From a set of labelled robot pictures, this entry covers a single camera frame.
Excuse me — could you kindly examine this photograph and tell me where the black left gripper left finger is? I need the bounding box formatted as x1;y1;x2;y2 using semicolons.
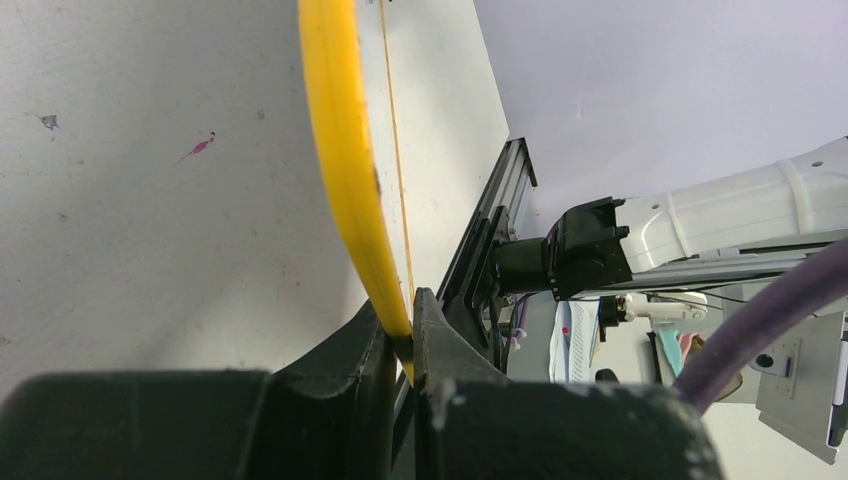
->
1;304;395;479

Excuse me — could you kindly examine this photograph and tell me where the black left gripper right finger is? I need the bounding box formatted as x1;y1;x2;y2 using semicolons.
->
413;288;723;479

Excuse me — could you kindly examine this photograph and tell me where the yellow framed whiteboard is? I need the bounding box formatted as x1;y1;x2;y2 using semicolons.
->
297;1;414;380

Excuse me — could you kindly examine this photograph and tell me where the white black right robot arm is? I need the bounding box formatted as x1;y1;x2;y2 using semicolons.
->
493;137;847;300

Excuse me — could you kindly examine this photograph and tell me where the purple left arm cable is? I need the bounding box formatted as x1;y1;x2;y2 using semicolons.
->
672;238;848;415

